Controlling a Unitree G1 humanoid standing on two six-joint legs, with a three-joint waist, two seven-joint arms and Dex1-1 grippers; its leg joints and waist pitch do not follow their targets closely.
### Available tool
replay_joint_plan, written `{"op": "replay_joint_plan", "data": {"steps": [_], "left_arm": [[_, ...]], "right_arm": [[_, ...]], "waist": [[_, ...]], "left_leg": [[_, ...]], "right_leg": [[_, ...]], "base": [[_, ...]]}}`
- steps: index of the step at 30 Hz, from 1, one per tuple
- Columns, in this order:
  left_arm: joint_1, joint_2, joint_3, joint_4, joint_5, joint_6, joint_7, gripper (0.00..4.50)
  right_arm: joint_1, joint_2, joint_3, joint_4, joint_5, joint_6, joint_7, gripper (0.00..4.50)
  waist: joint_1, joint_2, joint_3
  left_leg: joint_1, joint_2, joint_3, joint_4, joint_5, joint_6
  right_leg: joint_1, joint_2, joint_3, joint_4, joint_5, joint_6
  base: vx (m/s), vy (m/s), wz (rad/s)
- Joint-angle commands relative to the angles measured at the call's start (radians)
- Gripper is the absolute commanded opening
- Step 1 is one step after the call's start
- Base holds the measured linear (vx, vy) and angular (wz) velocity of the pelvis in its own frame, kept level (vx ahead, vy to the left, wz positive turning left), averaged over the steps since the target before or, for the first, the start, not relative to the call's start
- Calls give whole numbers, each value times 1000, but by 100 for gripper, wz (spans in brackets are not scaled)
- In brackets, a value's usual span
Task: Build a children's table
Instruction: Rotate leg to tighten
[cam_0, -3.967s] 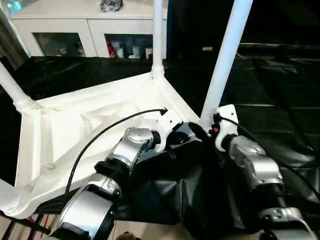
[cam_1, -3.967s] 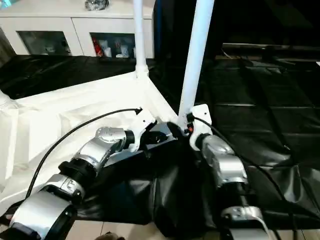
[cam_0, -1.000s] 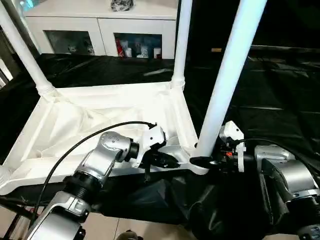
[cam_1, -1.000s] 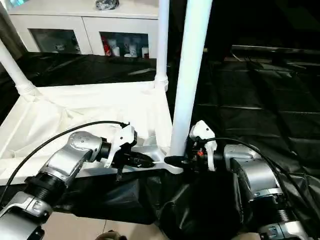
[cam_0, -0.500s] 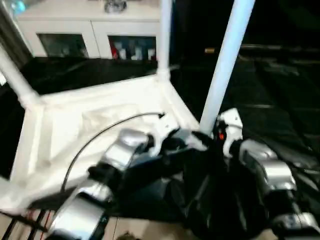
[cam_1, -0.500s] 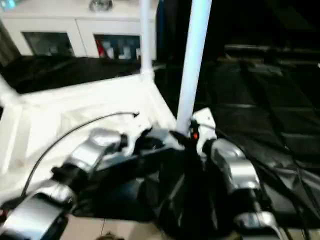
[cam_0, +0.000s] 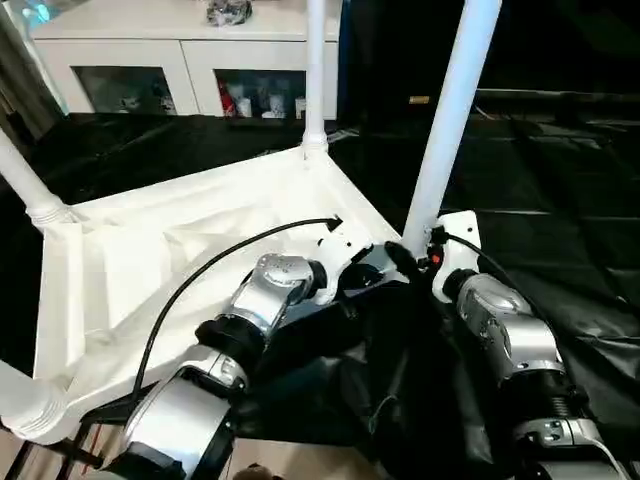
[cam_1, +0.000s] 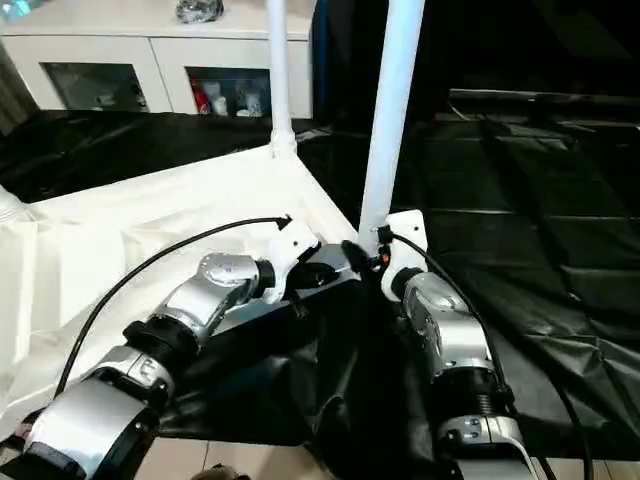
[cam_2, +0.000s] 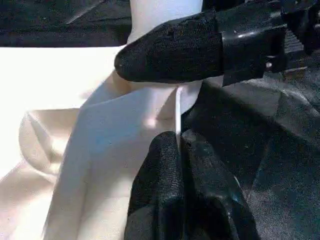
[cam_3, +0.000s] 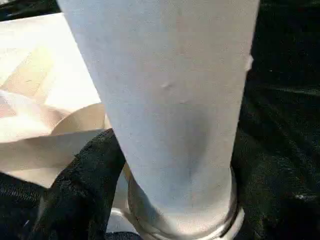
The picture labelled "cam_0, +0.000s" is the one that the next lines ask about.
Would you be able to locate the black mat cloth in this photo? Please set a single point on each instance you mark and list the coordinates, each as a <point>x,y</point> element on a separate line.
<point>550,200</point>

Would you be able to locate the grey bundle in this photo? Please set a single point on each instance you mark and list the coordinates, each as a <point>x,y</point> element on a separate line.
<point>229,11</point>

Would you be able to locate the white glass-door cabinet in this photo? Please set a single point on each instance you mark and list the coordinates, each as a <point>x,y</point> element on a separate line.
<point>175,55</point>

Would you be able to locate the grey metal bar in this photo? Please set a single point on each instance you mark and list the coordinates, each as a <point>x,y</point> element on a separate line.
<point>560,96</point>

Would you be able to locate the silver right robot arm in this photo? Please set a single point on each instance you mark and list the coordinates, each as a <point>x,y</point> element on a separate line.
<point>505,325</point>

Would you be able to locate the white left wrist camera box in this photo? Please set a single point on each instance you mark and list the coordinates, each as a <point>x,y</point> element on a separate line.
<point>340,245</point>

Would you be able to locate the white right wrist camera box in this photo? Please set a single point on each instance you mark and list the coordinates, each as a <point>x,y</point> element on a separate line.
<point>460,230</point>

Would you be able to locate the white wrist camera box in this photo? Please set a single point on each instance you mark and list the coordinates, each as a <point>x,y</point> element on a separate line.
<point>460,230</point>
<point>340,245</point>

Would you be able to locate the white plastic table top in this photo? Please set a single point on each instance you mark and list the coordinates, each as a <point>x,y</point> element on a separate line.
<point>175,220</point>

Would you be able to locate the white plastic table leg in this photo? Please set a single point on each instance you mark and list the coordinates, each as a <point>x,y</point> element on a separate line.
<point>315,75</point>
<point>27,405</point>
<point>450,100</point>
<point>27,180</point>

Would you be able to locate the black folding table frame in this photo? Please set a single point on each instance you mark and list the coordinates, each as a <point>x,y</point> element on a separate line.
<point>45,455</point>

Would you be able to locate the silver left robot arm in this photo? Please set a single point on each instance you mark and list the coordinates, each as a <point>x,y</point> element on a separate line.
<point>260,300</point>

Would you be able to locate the grey curtain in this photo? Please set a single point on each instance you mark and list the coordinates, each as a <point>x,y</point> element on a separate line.
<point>25,65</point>

